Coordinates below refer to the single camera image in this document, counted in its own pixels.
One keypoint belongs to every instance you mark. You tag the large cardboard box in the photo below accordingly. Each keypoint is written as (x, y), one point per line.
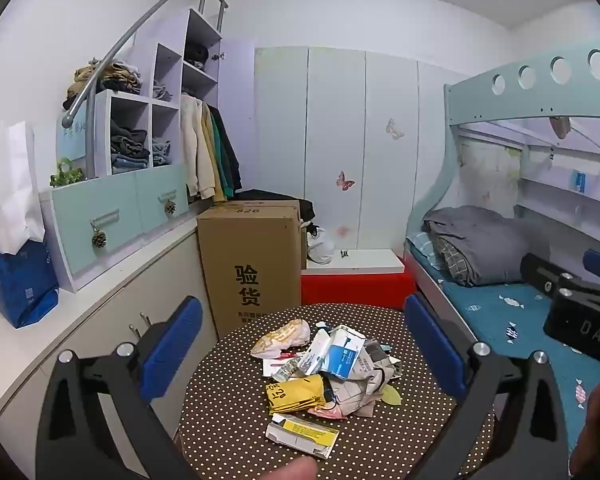
(245, 250)

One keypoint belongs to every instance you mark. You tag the person's left hand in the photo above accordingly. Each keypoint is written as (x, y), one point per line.
(290, 471)

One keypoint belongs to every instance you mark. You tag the red wrapper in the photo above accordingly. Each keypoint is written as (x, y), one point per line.
(327, 411)

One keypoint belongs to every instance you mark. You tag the pale butterfly sticker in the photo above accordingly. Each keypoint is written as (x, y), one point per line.
(395, 130)

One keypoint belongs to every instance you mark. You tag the black clothes heap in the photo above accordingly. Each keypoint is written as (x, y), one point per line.
(280, 195)

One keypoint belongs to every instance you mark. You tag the yellow hanging garment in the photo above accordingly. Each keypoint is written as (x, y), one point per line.
(215, 160)

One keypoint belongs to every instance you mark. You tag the silver green foil wrapper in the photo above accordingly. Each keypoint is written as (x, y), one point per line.
(285, 374)

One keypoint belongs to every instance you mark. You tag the khaki clothes pile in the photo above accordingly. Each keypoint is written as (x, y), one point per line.
(110, 77)

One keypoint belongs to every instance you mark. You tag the folded dark clothes stack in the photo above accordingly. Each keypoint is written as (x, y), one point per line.
(130, 150)

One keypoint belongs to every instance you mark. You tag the light green cloth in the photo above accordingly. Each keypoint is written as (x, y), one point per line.
(392, 395)

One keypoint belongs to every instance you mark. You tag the white paper bag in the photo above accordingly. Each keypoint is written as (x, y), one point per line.
(10, 200)

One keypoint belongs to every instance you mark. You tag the light blue checked pillow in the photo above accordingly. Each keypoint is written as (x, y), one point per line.
(422, 250)

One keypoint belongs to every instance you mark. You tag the yellow packet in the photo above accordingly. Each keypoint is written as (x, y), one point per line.
(295, 395)

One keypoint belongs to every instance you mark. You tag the green hanging garment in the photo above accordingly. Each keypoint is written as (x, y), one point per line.
(225, 160)

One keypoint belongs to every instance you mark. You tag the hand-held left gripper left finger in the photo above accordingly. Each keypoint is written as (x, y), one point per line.
(172, 340)

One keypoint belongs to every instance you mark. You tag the red bench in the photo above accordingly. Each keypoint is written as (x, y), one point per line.
(355, 287)

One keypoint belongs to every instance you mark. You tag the black hanging garment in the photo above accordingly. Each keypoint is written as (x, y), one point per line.
(234, 165)

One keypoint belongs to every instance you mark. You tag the white board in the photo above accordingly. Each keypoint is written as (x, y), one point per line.
(370, 260)

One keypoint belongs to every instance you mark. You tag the brown hanging cloth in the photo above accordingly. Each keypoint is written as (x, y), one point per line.
(560, 127)

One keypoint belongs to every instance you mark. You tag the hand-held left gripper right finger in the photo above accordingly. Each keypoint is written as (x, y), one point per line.
(432, 345)

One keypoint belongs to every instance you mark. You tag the small blue card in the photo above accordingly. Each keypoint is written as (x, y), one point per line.
(580, 181)

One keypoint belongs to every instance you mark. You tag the blue bag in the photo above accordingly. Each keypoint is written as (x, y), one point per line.
(15, 290)

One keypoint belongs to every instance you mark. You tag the grey quilt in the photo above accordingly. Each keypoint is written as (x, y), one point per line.
(480, 240)

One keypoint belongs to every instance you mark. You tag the pine cone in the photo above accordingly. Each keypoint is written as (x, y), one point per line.
(170, 207)
(99, 240)

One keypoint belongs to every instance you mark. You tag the pink yellow plastic bag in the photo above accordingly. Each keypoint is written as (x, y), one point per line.
(280, 340)

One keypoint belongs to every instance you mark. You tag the yellow white carton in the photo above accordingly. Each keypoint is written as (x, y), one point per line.
(305, 435)

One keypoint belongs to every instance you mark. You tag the folded black clothes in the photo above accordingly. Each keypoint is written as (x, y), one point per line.
(196, 54)

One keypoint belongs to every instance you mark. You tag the pink butterfly sticker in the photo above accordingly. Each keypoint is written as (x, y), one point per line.
(345, 180)

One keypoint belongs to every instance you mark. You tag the white wardrobe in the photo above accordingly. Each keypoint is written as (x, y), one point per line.
(330, 135)

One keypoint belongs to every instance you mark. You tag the white blue carton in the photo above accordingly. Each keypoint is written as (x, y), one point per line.
(345, 355)

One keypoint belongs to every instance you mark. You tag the light blue bunk bed frame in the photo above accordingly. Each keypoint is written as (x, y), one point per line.
(480, 100)

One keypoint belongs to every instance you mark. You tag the light blue drawer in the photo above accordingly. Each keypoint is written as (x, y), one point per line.
(152, 195)
(80, 230)

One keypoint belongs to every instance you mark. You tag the folded grey clothes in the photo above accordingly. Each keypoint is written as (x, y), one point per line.
(162, 91)
(161, 152)

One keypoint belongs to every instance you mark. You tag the white red carton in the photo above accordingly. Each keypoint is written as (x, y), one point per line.
(272, 365)

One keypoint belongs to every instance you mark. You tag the pink flower sticker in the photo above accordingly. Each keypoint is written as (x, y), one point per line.
(342, 231)

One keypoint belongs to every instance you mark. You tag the grey metal handrail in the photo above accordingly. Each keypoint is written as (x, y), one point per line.
(130, 35)

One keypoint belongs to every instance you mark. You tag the cream hanging jacket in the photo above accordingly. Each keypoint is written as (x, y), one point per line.
(192, 145)

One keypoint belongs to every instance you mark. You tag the white plastic packet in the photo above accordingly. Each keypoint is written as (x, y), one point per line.
(314, 352)

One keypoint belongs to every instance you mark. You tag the blue printed bed sheet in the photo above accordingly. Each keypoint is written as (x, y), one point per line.
(505, 310)

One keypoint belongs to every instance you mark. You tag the white plastic bag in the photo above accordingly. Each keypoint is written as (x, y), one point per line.
(320, 250)

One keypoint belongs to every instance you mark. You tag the person's right forearm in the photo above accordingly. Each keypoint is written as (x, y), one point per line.
(597, 435)

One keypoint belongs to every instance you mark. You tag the purple stair cabinet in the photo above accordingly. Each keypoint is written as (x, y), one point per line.
(125, 110)

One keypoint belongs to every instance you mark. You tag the small cardboard box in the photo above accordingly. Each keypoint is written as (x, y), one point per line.
(303, 240)

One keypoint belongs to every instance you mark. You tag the dark plaid pillow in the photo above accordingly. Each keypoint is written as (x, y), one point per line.
(450, 257)

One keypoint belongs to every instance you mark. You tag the low white cabinet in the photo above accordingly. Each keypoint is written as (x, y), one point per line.
(105, 310)

